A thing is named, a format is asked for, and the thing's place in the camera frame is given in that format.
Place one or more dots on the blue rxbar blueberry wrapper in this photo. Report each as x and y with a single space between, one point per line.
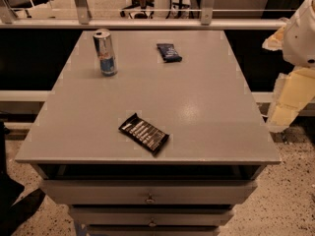
168 52

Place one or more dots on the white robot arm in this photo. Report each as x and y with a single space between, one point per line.
299 37

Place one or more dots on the silver blue energy drink can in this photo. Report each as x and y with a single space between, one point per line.
105 53

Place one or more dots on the top drawer knob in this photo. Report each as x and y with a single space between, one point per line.
150 200

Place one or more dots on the black office chair centre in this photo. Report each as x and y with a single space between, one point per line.
149 9

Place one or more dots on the black snack bar wrapper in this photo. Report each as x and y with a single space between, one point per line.
144 134

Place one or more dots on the metal railing frame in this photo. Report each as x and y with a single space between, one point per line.
85 15

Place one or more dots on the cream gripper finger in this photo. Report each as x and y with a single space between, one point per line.
291 94
275 41

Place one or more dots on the drawer knob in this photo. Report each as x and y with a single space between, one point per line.
152 223
150 200

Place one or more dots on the grey drawer cabinet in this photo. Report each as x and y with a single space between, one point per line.
218 142

